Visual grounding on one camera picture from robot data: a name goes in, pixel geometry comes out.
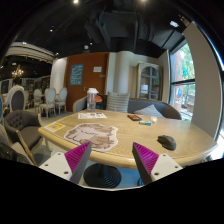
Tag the yellow square card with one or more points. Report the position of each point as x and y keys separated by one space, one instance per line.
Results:
x=53 y=127

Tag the white oval back chair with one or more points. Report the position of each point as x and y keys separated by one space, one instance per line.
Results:
x=17 y=101

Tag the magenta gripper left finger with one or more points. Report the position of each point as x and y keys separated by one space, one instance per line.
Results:
x=69 y=165

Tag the white dining chair right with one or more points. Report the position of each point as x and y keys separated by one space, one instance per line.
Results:
x=61 y=98

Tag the small green white tube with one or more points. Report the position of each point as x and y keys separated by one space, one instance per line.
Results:
x=145 y=123

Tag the large window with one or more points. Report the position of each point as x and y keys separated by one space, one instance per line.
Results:
x=182 y=95

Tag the white wall notice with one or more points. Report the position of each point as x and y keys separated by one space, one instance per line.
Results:
x=97 y=69

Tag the white dining chair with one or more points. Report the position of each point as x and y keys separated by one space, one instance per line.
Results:
x=61 y=98
x=49 y=104

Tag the dark tufted armchair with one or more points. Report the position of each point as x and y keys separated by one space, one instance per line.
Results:
x=22 y=126

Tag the grey sofa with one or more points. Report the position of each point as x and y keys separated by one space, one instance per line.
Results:
x=145 y=106

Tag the light grey cushion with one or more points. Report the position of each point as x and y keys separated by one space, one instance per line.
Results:
x=149 y=111

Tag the blue wall poster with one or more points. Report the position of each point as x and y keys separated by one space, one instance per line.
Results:
x=76 y=74

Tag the glass door wooden cabinet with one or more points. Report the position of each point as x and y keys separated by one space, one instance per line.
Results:
x=148 y=81

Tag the chandelier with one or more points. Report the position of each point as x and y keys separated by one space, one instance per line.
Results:
x=18 y=72

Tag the small white round object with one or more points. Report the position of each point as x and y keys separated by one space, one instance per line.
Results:
x=154 y=119

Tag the white printed paper sheet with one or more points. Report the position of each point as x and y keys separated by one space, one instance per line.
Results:
x=91 y=116

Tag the striped cushion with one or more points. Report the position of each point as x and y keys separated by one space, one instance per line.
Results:
x=117 y=102

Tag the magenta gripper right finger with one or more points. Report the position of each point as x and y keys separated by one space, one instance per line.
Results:
x=152 y=166

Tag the orange object behind bottle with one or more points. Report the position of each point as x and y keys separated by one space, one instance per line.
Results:
x=99 y=99

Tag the round wooden table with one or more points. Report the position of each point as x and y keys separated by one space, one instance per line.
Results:
x=192 y=144

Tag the clear shaker bottle white lid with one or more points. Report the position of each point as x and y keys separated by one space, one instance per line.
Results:
x=91 y=99

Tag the dark grey computer mouse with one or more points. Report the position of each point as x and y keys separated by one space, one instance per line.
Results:
x=167 y=142

